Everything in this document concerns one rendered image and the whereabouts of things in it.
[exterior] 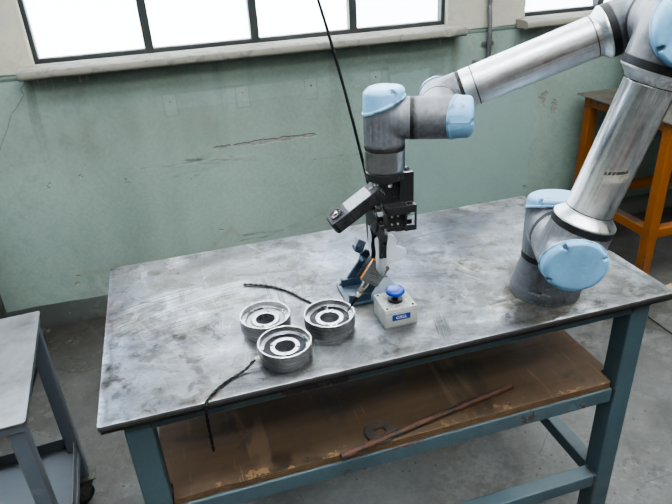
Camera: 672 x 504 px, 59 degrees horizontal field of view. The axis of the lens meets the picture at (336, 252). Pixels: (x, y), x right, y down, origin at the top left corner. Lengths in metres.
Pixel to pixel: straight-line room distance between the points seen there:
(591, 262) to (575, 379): 0.48
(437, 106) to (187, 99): 1.73
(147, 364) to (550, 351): 0.99
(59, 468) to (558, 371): 1.40
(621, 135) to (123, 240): 2.23
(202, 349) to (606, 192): 0.81
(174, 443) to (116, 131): 1.58
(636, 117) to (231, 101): 1.89
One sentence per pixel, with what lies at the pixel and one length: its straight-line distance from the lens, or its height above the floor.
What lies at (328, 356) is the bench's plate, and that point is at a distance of 1.17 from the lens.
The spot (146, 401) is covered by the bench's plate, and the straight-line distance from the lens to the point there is 1.15.
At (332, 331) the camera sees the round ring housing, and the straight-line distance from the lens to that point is 1.18.
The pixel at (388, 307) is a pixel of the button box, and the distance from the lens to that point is 1.22.
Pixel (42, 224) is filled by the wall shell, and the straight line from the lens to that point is 2.84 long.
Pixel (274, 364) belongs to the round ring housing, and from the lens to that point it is 1.12.
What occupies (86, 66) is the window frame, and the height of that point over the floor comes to 1.14.
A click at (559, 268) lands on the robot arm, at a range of 1.15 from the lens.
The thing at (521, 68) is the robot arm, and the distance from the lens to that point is 1.17.
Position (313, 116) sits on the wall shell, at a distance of 2.76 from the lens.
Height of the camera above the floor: 1.51
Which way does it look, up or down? 28 degrees down
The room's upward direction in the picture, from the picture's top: 3 degrees counter-clockwise
